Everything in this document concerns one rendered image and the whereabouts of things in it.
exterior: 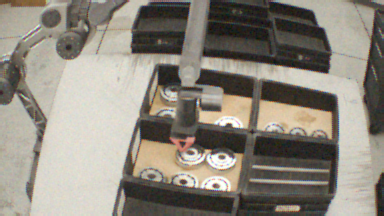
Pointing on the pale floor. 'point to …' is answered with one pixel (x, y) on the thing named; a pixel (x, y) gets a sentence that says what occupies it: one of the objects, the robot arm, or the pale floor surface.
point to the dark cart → (375, 73)
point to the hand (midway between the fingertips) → (184, 142)
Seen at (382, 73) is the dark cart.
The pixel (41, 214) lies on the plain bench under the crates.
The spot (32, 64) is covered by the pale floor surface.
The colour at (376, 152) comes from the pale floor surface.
